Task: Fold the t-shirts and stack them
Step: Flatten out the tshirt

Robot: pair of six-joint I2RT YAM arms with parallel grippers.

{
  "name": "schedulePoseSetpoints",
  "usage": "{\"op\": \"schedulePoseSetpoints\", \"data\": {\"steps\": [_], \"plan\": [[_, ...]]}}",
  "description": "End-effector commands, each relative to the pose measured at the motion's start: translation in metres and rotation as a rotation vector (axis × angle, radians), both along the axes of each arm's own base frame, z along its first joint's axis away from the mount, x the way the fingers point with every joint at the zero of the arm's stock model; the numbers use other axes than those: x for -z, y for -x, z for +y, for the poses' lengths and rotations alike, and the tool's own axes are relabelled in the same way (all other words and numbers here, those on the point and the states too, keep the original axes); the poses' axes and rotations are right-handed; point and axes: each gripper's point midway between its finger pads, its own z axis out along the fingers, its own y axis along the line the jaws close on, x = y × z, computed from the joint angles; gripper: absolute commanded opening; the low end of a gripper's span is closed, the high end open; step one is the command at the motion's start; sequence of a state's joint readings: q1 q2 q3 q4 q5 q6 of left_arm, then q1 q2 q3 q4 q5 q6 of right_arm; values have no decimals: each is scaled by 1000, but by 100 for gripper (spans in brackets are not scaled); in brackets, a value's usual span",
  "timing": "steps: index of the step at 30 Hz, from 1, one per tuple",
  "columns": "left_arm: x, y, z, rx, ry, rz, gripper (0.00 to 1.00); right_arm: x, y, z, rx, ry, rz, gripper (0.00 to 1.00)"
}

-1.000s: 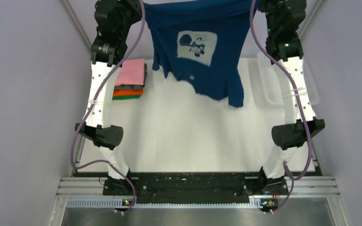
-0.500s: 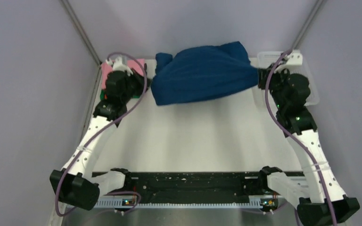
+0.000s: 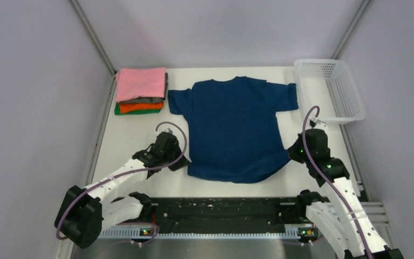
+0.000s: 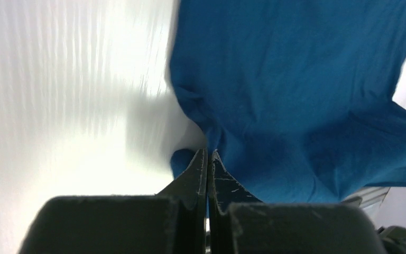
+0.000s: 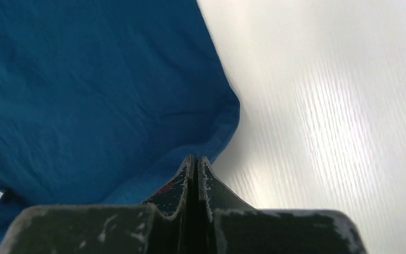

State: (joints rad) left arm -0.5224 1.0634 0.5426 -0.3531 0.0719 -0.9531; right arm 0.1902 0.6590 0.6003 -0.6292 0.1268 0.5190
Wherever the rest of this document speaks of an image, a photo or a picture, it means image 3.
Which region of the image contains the dark blue t shirt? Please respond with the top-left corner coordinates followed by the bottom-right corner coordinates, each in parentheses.
top-left (168, 77), bottom-right (299, 183)

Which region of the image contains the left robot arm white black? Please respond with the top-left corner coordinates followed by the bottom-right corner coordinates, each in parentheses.
top-left (54, 129), bottom-right (190, 249)

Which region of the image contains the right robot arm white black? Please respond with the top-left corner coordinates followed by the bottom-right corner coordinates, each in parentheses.
top-left (288, 128), bottom-right (403, 258)

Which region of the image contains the white plastic basket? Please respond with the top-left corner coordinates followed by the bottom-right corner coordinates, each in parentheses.
top-left (294, 59), bottom-right (366, 124)

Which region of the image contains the grey folded t shirt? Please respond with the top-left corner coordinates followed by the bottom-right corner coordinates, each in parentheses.
top-left (126, 73), bottom-right (169, 104)

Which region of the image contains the orange folded t shirt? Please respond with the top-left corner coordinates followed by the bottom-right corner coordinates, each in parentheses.
top-left (119, 101), bottom-right (165, 114)

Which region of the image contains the green folded t shirt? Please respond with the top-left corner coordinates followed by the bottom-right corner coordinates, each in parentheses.
top-left (114, 103), bottom-right (162, 116)

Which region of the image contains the pink folded t shirt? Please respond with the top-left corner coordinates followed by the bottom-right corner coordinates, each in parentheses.
top-left (116, 67), bottom-right (166, 103)

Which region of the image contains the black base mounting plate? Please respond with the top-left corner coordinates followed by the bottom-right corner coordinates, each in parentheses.
top-left (134, 197), bottom-right (318, 236)

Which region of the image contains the white slotted cable duct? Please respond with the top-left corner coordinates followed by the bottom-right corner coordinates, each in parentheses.
top-left (98, 225), bottom-right (300, 240)

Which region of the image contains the aluminium frame rail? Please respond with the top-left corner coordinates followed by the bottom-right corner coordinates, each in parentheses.
top-left (64, 202), bottom-right (389, 228)

